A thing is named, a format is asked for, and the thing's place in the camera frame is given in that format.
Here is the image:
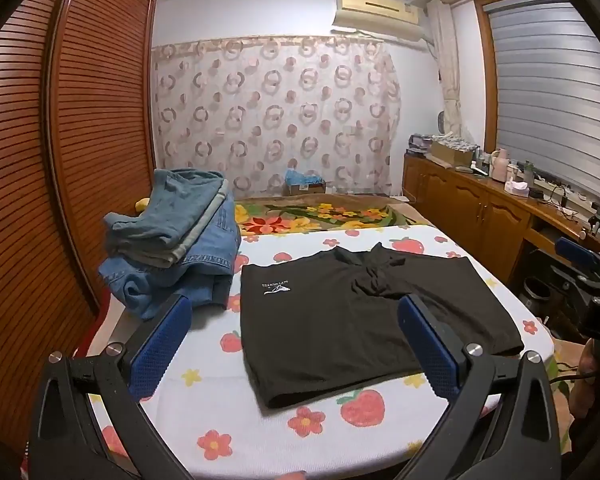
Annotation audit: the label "large cardboard box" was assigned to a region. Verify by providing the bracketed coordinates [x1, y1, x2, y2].
[430, 139, 476, 168]

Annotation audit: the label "black pants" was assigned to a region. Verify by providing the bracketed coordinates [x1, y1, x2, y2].
[240, 241, 526, 409]

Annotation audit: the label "wooden cabinet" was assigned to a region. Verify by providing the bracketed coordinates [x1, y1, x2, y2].
[402, 152, 600, 291]

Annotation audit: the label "pink thermos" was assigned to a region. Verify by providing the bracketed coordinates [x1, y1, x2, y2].
[490, 149, 512, 181]

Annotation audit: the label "person's right forearm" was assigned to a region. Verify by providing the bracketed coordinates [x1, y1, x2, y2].
[567, 385, 600, 480]

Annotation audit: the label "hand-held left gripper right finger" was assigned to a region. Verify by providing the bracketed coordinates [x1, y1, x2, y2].
[397, 294, 576, 480]

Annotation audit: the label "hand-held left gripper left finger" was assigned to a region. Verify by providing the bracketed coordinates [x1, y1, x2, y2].
[27, 294, 196, 480]

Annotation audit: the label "wooden louvered wardrobe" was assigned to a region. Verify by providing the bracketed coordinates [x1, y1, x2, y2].
[0, 0, 158, 461]

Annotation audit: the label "strawberry print bed sheet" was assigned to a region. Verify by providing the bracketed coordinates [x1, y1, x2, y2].
[87, 224, 553, 480]

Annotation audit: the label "tied beige curtain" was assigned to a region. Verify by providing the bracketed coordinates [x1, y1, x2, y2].
[427, 0, 466, 136]

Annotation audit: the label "light blue folded jeans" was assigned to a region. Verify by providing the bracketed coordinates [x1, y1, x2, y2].
[103, 168, 228, 256]

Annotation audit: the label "wall air conditioner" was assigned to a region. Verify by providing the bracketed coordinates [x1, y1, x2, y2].
[331, 0, 428, 41]

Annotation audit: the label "person's right hand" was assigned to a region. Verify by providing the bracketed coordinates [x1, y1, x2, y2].
[578, 337, 600, 411]

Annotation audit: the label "grey window blind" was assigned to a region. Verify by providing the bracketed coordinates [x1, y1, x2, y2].
[482, 0, 600, 211]

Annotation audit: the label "small cardboard box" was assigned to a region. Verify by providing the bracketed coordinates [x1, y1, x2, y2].
[286, 180, 327, 197]

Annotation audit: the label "black waste bin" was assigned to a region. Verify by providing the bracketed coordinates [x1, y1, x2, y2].
[522, 276, 556, 311]

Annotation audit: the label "circle pattern curtain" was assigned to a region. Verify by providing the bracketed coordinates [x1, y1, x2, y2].
[151, 35, 403, 200]

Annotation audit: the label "blue denim folded jeans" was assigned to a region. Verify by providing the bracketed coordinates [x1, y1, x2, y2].
[97, 192, 242, 321]

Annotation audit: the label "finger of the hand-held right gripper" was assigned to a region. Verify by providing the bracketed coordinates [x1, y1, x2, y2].
[550, 264, 598, 306]
[554, 236, 600, 286]

